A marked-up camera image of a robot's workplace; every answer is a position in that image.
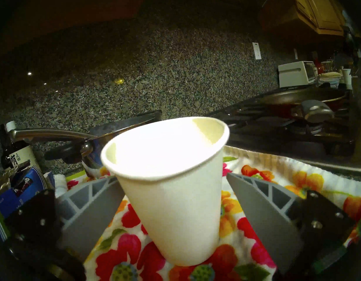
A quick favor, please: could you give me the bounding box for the white paper cup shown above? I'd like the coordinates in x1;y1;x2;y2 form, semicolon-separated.
341;68;352;90
101;116;230;267

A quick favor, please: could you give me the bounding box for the white toaster oven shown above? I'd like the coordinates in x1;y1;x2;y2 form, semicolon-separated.
278;61;316;88

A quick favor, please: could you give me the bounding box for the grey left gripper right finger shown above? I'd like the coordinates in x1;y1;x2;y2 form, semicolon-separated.
226;173;356;275

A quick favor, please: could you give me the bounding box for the dark nonstick frying pan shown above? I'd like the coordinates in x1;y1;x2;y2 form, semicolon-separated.
258;86;349;124

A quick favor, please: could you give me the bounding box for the dark bottle white cap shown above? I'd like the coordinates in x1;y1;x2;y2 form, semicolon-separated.
1;121;40;172

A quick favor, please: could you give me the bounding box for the floral kitchen towel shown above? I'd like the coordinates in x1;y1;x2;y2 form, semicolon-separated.
53;145;361;281

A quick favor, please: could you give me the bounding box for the wooden wall cabinet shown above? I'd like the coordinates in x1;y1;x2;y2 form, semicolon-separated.
292;0;349;36

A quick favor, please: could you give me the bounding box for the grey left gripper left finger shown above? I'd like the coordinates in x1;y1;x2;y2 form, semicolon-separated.
5;176;125;262

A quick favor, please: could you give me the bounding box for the stainless steel pot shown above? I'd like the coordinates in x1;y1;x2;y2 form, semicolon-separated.
8;109;163;178

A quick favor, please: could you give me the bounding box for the folded dishcloth stack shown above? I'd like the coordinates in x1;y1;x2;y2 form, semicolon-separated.
319;72;342;87

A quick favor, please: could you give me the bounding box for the large black burner grate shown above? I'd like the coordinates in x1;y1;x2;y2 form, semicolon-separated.
210;87;356;155

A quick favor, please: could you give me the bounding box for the blue foil sheets box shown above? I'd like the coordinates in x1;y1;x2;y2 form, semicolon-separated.
0;163;55;243

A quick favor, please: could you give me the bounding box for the black gas stove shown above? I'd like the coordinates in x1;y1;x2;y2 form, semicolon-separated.
207;84;361;174

